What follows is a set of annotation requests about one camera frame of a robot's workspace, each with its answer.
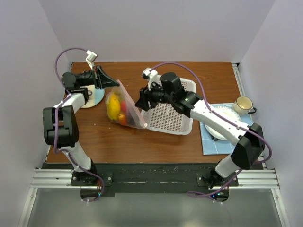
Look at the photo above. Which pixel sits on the purple fake eggplant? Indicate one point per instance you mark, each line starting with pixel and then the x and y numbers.
pixel 130 119

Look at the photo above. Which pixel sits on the blue checked cloth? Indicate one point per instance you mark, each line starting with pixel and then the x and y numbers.
pixel 212 145

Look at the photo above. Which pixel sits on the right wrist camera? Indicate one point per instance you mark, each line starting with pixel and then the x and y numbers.
pixel 150 75

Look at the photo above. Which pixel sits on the cream and blue plate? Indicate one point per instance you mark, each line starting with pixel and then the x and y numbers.
pixel 95 96

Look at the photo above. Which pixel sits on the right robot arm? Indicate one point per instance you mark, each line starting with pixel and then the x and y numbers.
pixel 247 139

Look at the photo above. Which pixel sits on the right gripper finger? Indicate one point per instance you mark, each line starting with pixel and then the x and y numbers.
pixel 143 104
pixel 143 96

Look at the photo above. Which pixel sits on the aluminium frame rail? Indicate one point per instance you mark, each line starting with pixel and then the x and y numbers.
pixel 54 202

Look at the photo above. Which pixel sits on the cream enamel mug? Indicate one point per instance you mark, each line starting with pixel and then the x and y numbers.
pixel 243 105

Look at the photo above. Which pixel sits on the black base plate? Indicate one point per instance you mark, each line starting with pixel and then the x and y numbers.
pixel 190 179

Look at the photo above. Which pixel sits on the clear zip top bag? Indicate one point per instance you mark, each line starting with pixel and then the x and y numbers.
pixel 121 91

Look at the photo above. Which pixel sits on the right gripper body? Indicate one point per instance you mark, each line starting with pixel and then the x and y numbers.
pixel 158 96

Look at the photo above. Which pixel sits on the white paper plate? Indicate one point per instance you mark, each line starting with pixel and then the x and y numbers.
pixel 226 112

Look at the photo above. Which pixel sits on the red fake apple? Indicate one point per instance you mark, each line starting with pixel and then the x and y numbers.
pixel 123 107

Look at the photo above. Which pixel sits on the white plastic basket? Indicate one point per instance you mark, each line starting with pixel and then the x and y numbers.
pixel 171 118

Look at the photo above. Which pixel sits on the red orange fake peach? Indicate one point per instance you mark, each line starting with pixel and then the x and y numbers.
pixel 122 119

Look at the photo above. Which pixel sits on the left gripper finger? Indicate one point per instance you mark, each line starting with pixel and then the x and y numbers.
pixel 102 76
pixel 106 84

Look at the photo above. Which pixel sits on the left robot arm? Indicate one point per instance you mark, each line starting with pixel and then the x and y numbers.
pixel 59 122

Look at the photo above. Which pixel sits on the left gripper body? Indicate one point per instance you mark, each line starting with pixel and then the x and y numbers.
pixel 87 78

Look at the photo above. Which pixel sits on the yellow fake banana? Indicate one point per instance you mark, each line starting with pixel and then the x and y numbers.
pixel 113 106

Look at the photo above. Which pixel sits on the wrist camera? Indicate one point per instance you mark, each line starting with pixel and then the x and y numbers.
pixel 150 75
pixel 91 56

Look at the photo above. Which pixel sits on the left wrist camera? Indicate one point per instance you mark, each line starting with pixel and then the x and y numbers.
pixel 91 56

